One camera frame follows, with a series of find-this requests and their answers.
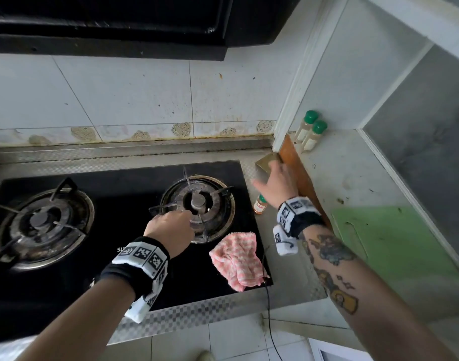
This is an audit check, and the person's right hand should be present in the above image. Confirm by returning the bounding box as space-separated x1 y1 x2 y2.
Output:
251 160 299 209

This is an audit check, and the person's left hand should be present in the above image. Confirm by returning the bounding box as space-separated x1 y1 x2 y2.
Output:
144 210 195 259

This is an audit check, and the black burner pan support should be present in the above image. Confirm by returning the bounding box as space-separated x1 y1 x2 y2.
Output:
149 166 237 245

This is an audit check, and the person's left forearm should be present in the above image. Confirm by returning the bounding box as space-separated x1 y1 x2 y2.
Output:
17 276 136 361

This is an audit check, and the person's right forearm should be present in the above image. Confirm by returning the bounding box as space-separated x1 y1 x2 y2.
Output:
300 225 459 361

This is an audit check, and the olive square scouring pad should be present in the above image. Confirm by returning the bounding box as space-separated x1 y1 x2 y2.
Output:
255 152 281 174

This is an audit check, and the small orange label bottle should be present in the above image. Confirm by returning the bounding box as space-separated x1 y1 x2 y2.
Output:
252 194 269 216

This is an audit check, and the brown wooden board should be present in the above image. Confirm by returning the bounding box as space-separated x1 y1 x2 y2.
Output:
278 133 334 232

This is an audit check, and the black wristband with white markers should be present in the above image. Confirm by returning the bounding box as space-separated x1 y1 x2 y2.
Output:
272 196 325 257
99 237 171 324

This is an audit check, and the pink checkered cloth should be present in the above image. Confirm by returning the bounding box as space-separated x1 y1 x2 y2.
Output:
209 232 270 292

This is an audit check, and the green cap spice bottle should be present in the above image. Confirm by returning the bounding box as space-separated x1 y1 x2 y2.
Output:
294 110 319 144
302 120 328 153

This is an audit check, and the black glass gas stove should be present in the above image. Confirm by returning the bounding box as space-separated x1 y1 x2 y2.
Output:
0 160 274 344

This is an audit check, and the silver checkered foil sheet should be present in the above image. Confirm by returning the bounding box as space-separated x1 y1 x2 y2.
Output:
0 146 328 345

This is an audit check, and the green cutting board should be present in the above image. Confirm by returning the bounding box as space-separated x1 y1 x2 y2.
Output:
330 207 459 289

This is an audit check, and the round metal gas burner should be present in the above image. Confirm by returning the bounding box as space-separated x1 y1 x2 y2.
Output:
0 177 96 271

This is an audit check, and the black range hood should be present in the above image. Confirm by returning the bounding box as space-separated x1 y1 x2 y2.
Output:
0 0 304 61

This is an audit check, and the thin black cable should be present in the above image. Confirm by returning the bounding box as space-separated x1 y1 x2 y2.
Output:
260 242 285 361

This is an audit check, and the white window frame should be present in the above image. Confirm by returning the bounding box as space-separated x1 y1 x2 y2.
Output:
272 0 459 282

